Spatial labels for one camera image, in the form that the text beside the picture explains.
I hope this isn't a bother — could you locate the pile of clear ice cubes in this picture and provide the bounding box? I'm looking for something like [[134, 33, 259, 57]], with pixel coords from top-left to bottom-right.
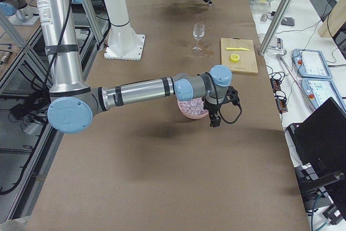
[[178, 98, 205, 116]]

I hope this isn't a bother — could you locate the clear wine glass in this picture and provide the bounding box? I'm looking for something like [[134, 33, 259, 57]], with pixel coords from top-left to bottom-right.
[[192, 23, 205, 51]]

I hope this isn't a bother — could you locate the pink plastic bowl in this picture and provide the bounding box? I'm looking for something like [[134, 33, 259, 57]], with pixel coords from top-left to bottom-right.
[[177, 97, 209, 120]]

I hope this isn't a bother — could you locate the yellow plastic knife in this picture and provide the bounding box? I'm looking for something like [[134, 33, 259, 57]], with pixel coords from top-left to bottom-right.
[[225, 47, 250, 51]]

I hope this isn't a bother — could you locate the steel cup in background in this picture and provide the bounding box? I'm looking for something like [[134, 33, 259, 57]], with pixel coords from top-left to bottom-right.
[[260, 14, 270, 22]]

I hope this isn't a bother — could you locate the yellow lemon half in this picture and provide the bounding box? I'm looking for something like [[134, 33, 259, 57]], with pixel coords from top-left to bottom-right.
[[229, 54, 240, 63]]

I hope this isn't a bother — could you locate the wooden cutting board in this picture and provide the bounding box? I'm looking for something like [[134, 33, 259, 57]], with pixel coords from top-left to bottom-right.
[[221, 38, 258, 74]]

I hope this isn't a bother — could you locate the black monitor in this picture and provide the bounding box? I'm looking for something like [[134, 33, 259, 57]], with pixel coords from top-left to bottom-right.
[[287, 97, 345, 200]]

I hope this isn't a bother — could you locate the blue teach pendant near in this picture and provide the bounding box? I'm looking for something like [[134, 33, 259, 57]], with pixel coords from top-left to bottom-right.
[[301, 78, 345, 111]]

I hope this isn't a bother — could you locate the blue teach pendant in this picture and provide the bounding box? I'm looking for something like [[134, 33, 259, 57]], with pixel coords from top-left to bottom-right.
[[292, 49, 332, 80], [301, 78, 345, 111]]

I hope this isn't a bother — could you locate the blue teach pendant far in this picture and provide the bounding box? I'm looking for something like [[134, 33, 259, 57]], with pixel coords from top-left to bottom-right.
[[292, 49, 332, 80]]

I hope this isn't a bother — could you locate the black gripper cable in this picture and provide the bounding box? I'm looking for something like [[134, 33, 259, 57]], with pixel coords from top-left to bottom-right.
[[218, 101, 243, 125]]

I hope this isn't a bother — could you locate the aluminium frame post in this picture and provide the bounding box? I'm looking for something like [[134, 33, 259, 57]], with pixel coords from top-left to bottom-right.
[[258, 0, 292, 56]]

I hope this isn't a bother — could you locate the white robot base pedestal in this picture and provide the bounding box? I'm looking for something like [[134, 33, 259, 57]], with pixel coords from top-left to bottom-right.
[[104, 0, 145, 61]]

